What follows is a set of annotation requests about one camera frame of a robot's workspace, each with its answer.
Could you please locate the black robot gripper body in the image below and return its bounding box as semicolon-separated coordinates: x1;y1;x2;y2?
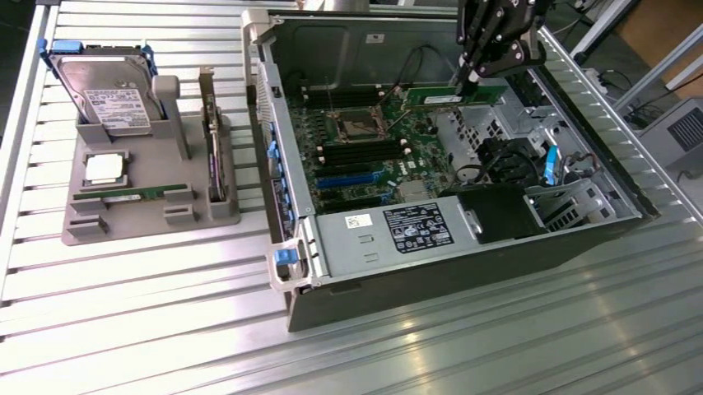
457;0;537;47

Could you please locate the green RAM stick white label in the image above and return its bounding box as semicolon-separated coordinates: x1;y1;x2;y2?
401;85;509;110

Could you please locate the black RAM slot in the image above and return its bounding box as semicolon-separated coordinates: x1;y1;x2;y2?
304;100;385;113
301;96;384;108
320;139;400;151
323;149;405;161
320;144;403;156
324;155;407;167
300;86;380;98
301;91;383;103

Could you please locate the white power strip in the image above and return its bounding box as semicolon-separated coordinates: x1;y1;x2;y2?
580;67;612;94

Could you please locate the thin metal locking lever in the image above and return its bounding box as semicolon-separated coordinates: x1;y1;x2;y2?
377;84;411;110

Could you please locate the green motherboard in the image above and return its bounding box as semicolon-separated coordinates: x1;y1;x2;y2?
284;81;463;216

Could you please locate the brown wooden desk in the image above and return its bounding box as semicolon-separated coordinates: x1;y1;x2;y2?
601;0;703;100

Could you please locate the CPU socket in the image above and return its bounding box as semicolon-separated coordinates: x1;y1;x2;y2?
325;108;387;146

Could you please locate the grey computer tower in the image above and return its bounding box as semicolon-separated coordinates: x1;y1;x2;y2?
637;96;703;168

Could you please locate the silver metal disk bay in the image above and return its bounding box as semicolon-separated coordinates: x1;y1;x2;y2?
520;175;612;232

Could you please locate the small silver chipset heatsink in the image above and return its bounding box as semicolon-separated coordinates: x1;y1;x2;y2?
396;182;428;203

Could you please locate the black expansion slot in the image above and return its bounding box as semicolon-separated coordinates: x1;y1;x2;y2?
320;193;387;209
315;162;373;179

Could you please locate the black plastic shroud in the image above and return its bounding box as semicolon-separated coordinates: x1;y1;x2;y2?
440;182;545;246

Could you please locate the blue expansion slot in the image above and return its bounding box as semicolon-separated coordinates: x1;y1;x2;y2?
315;172;381;188

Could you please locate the graphics card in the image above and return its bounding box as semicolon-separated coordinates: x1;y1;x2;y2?
196;65;231;203

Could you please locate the silver power supply black label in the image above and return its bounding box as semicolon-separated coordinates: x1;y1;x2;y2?
303;196;485;278

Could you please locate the open black PC case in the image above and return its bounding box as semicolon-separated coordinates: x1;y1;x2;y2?
240;8;663;333

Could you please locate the blue case latch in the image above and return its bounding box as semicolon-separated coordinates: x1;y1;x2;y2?
271;248;299;268

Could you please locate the silver hard disk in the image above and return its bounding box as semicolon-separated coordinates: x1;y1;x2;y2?
56;54;153;137

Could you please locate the grey parts rack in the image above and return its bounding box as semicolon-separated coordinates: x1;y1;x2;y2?
60;73;244;247

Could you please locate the silver CPU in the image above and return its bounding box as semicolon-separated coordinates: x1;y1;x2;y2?
84;153;129;183

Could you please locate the blue disk carrier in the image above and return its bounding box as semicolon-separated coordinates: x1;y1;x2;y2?
36;38;156;124

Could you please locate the black looped wire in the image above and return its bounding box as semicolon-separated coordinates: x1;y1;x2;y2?
401;44;457;90

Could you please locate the black wire bundle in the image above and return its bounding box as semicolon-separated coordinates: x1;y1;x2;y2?
473;137;551;184

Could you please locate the blue flat wire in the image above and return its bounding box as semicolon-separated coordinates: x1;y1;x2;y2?
539;144;563;188

